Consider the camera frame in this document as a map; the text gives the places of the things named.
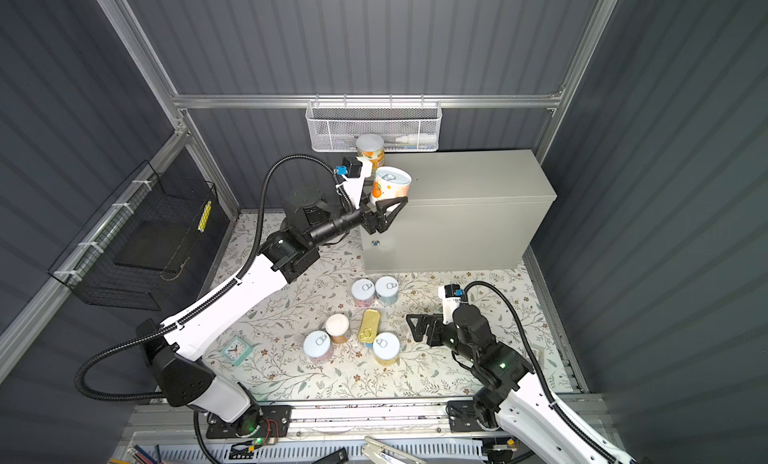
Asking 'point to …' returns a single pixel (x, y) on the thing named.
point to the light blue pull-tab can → (386, 288)
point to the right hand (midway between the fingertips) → (423, 320)
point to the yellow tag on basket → (203, 221)
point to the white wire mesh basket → (403, 125)
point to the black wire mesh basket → (141, 238)
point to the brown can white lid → (338, 328)
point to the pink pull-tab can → (362, 291)
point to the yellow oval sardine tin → (370, 326)
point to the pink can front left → (318, 347)
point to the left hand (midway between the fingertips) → (396, 189)
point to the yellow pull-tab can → (386, 348)
